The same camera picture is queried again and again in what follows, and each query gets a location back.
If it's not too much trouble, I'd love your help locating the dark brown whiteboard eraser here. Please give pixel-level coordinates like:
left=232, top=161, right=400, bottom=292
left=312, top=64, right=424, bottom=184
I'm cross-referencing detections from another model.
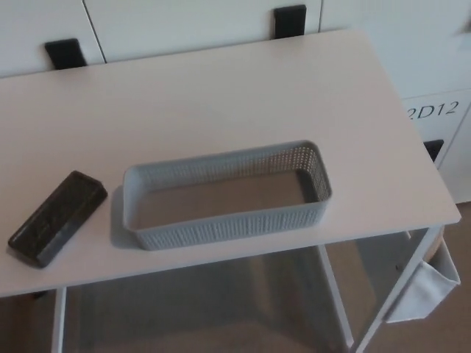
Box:
left=6, top=169, right=109, bottom=270

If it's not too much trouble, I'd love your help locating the white cloth pouch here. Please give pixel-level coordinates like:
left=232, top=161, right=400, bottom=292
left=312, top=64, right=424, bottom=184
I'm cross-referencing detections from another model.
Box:
left=384, top=227, right=461, bottom=324

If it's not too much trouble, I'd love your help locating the white table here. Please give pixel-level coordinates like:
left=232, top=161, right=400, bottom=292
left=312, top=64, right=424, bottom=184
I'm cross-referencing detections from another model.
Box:
left=51, top=226, right=443, bottom=353
left=0, top=0, right=471, bottom=205

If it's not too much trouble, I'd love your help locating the grey perforated plastic basket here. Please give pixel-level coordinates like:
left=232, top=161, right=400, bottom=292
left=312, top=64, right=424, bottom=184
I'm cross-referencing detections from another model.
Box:
left=122, top=139, right=333, bottom=252

